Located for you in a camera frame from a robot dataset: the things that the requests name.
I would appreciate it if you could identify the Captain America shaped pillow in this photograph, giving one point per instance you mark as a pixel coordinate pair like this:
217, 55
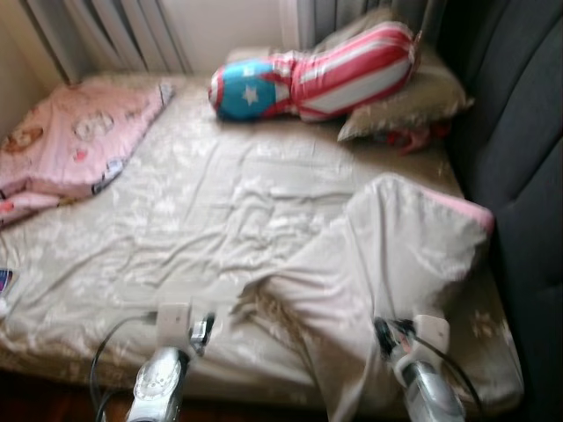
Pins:
352, 75

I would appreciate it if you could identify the pink cartoon print blanket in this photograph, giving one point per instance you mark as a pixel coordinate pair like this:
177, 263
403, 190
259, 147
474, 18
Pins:
70, 141

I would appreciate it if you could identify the beige duvet with pink lining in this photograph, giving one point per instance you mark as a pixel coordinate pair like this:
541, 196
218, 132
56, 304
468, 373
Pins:
387, 255

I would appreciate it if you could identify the pink and blue magazine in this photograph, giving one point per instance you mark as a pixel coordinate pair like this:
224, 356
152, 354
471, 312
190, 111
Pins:
4, 281

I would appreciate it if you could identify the beige floral pillow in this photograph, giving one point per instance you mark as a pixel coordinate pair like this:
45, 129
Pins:
422, 97

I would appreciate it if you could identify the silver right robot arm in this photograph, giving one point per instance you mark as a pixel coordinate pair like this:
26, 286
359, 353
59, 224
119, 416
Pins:
431, 391

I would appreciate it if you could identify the bed with beige floral sheet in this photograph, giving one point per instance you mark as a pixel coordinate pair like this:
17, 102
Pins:
220, 202

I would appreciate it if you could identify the small red cloth item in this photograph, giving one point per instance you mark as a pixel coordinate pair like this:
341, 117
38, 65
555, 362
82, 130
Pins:
413, 139

